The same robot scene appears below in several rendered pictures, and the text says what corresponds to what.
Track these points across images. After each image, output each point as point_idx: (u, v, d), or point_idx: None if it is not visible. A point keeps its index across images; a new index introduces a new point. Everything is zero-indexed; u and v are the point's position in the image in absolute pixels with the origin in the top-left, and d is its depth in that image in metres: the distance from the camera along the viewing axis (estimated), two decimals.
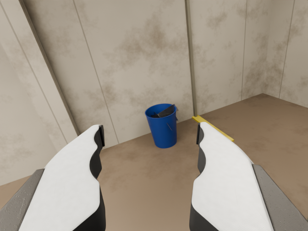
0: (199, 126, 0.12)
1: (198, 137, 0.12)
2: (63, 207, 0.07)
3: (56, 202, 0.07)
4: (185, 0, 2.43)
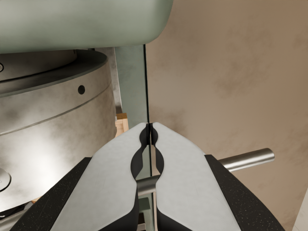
0: (151, 127, 0.12)
1: (152, 137, 0.12)
2: (100, 200, 0.07)
3: (95, 193, 0.07)
4: None
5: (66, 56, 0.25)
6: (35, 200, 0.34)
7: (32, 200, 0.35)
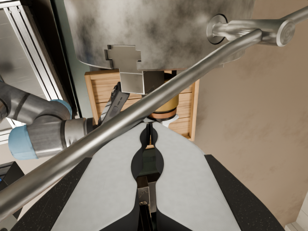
0: (151, 127, 0.12)
1: (152, 137, 0.12)
2: (100, 200, 0.07)
3: (95, 193, 0.07)
4: None
5: None
6: (159, 110, 0.39)
7: (156, 110, 0.39)
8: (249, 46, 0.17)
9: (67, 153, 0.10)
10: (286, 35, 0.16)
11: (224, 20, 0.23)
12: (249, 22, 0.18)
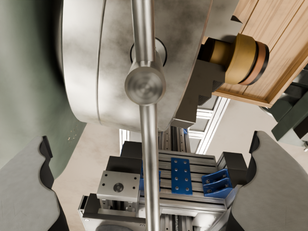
0: (255, 134, 0.11)
1: (252, 145, 0.11)
2: (17, 227, 0.06)
3: (7, 224, 0.06)
4: None
5: None
6: (241, 78, 0.30)
7: (240, 80, 0.31)
8: (152, 117, 0.12)
9: None
10: (148, 90, 0.10)
11: None
12: None
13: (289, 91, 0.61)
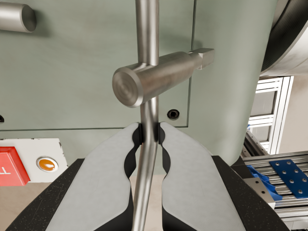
0: (159, 126, 0.12)
1: (159, 137, 0.12)
2: (94, 201, 0.07)
3: (89, 194, 0.07)
4: None
5: None
6: None
7: None
8: (148, 122, 0.12)
9: None
10: (127, 91, 0.10)
11: None
12: None
13: None
